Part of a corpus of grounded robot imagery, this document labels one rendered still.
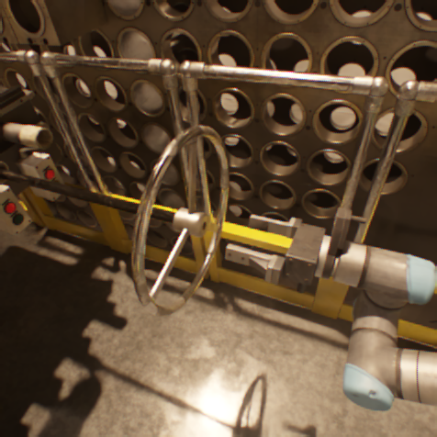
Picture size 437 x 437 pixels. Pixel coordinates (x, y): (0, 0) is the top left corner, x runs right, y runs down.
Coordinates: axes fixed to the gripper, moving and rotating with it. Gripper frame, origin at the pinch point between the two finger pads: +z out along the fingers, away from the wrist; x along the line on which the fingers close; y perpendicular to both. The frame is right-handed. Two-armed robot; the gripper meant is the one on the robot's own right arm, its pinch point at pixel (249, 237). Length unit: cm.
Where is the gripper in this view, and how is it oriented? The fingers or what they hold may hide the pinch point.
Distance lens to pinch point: 62.7
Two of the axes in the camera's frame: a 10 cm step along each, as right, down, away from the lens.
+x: 3.9, -3.9, 8.3
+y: -0.6, 8.9, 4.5
